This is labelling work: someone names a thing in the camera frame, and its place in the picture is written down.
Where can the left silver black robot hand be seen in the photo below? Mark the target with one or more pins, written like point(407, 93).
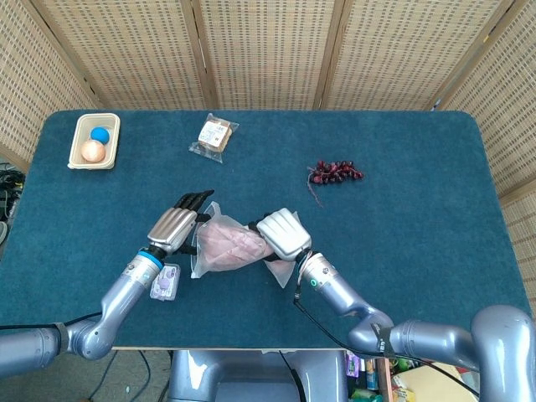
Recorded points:
point(171, 228)

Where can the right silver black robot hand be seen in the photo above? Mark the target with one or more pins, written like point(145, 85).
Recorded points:
point(285, 232)

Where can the transparent plastic zip bag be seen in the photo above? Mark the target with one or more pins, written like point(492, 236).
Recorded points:
point(201, 268)

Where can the pink clothes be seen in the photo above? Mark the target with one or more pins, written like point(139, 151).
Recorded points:
point(230, 249)

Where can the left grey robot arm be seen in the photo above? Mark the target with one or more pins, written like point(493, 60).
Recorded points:
point(125, 289)

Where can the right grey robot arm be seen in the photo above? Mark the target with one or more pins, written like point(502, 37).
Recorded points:
point(377, 322)

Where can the small clear box purple contents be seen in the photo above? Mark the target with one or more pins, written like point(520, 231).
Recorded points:
point(167, 285)

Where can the dark red grape bunch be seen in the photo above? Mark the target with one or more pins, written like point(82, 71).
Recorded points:
point(337, 171)

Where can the bread in clear wrapper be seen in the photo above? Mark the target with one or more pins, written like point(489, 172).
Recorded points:
point(213, 136)

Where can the peach coloured ball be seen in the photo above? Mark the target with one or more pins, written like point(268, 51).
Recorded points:
point(93, 151)

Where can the beige rectangular tray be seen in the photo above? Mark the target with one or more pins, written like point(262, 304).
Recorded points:
point(77, 161)

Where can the blue ball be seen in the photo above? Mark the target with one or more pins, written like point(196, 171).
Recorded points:
point(99, 134)

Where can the grey robot torso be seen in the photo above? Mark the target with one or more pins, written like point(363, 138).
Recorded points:
point(251, 377)

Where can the woven folding screen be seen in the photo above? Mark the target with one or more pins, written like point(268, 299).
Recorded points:
point(268, 50)

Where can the yellow paper folder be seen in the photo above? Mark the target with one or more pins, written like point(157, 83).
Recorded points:
point(427, 385)

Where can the wooden shelf post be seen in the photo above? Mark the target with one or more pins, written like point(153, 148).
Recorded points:
point(383, 379)

